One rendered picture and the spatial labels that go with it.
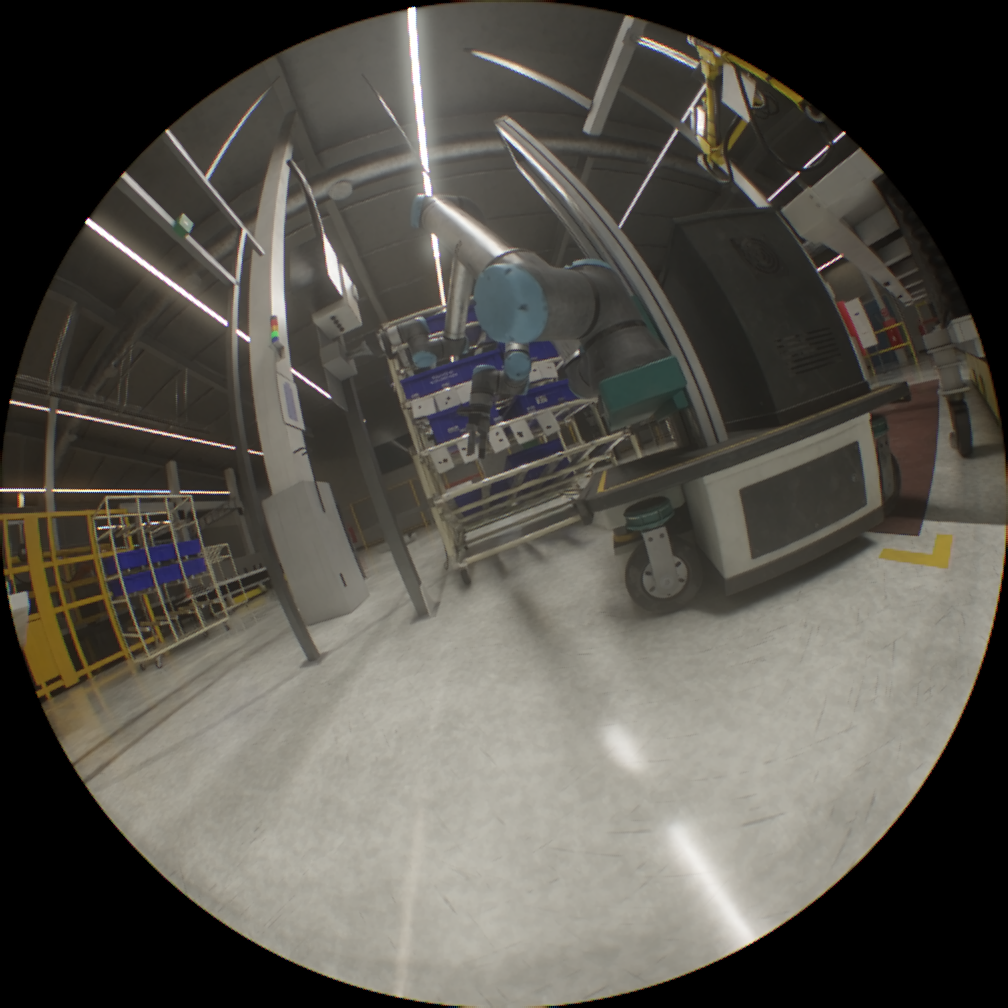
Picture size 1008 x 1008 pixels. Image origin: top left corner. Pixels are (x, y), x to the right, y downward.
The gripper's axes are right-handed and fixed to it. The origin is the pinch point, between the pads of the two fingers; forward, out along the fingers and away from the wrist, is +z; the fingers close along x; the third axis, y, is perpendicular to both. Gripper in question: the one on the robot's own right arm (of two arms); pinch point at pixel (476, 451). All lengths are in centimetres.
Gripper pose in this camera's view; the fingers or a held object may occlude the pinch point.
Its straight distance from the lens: 118.0
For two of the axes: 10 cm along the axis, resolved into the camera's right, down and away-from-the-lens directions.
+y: 9.7, 0.8, -2.2
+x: 2.2, -0.1, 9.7
